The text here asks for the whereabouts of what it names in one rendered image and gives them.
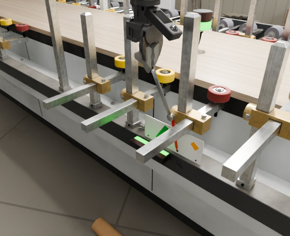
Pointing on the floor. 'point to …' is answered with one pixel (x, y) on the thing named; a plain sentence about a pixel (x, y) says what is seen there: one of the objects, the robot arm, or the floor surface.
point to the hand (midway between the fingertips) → (151, 69)
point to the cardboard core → (104, 228)
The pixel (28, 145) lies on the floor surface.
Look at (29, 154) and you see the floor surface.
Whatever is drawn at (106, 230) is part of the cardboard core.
